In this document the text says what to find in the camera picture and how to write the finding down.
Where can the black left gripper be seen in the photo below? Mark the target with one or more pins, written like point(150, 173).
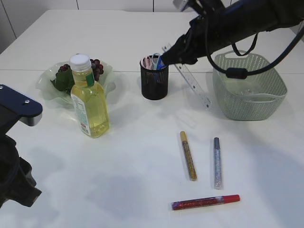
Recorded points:
point(16, 181)

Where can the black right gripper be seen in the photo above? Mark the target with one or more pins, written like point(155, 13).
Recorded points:
point(193, 44)

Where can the blue capped scissors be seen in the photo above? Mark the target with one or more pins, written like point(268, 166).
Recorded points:
point(157, 63)

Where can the pink capped scissors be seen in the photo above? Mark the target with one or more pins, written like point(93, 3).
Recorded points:
point(146, 62)

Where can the clear plastic ruler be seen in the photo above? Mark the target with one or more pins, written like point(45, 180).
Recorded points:
point(193, 84)

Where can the clear plastic sheet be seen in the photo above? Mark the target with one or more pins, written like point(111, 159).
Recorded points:
point(245, 91)

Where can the yellow tea bottle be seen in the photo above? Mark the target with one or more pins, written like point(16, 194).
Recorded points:
point(88, 97)

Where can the dark red grape bunch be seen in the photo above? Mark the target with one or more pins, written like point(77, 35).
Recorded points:
point(64, 80)

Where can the gold glitter pen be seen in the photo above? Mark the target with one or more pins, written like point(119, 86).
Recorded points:
point(188, 157)

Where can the silver glitter pen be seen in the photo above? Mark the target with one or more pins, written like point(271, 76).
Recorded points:
point(218, 182)

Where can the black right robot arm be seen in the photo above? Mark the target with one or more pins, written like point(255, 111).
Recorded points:
point(245, 18)

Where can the black mesh pen cup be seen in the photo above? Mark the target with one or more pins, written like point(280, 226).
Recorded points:
point(154, 83)

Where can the green woven plastic basket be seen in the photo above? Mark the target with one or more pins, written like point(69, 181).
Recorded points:
point(271, 93)

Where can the green wavy glass plate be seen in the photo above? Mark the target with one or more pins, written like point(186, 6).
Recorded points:
point(50, 93)

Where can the red glitter pen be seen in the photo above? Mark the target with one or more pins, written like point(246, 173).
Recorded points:
point(204, 202)

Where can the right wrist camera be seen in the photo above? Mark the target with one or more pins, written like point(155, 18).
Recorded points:
point(202, 7)

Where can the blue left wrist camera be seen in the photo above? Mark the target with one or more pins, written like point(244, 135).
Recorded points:
point(14, 107)

